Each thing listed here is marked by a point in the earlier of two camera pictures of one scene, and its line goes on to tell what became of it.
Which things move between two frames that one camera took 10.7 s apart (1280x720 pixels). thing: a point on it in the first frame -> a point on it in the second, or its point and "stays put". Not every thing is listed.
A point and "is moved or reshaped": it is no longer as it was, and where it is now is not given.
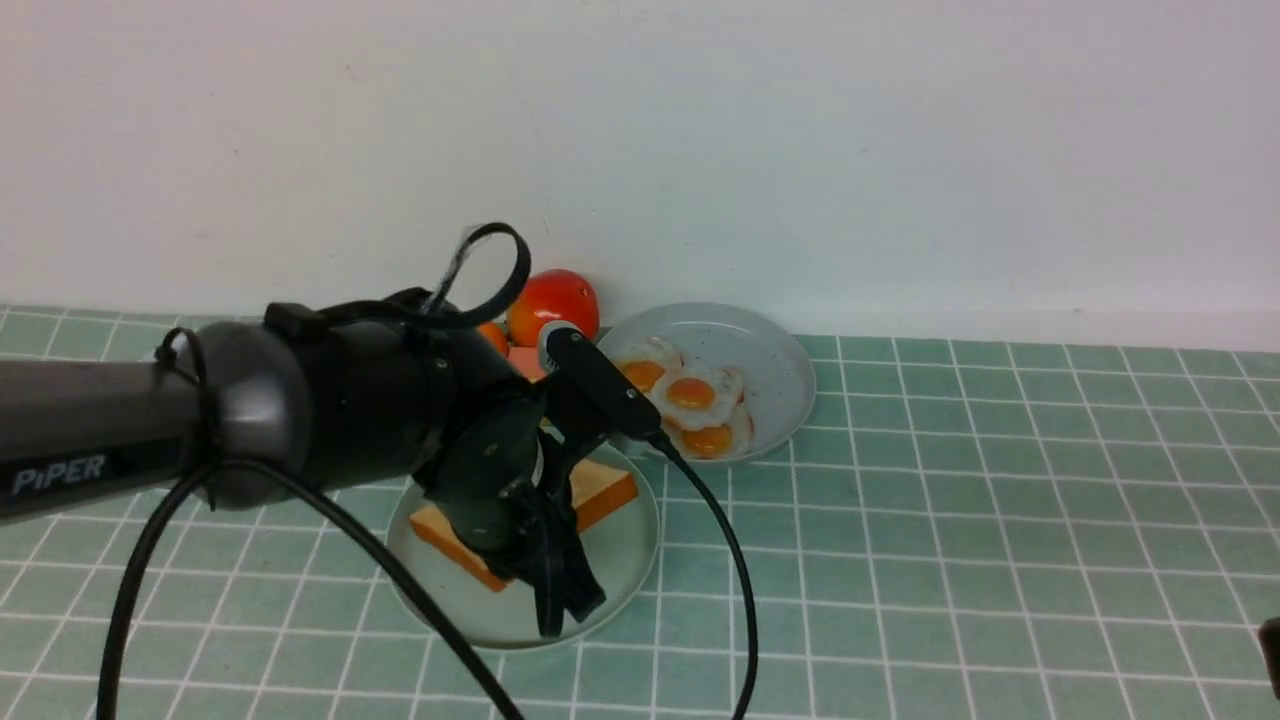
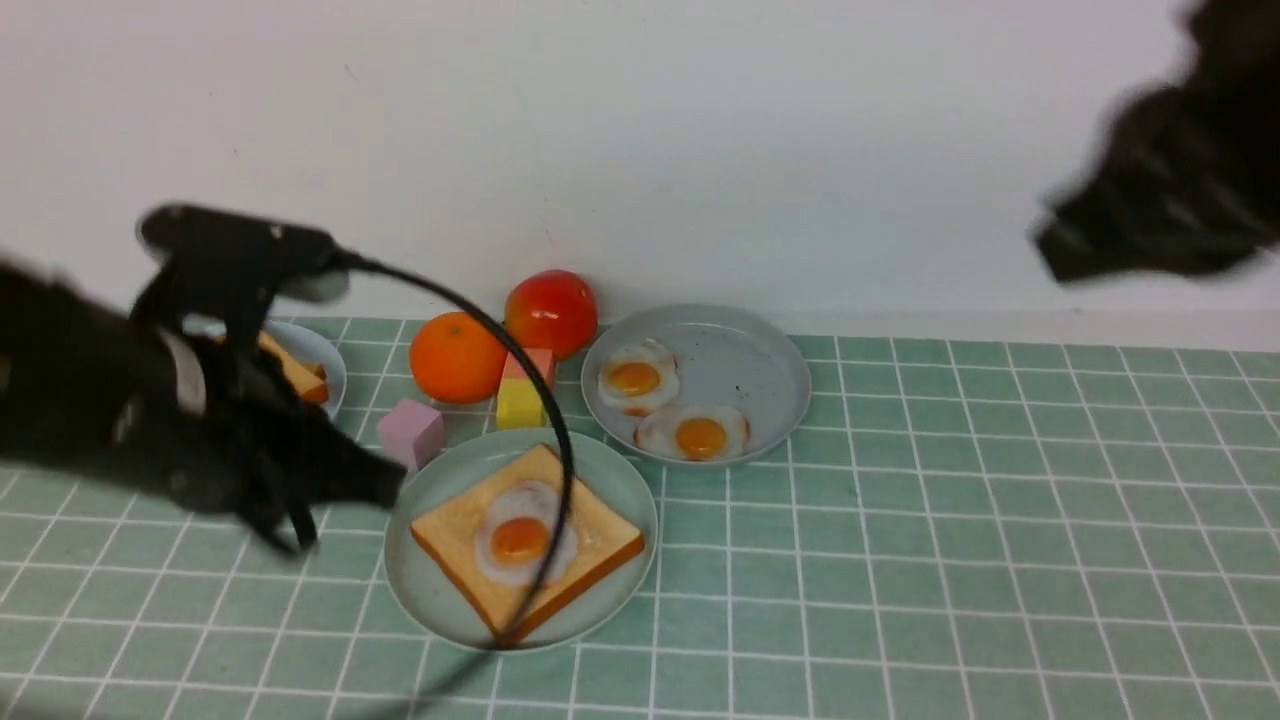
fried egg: (692, 396) is moved or reshaped
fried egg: (703, 441) stays put
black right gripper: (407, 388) -> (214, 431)
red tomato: (552, 295) stays put
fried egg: (648, 365) stays put
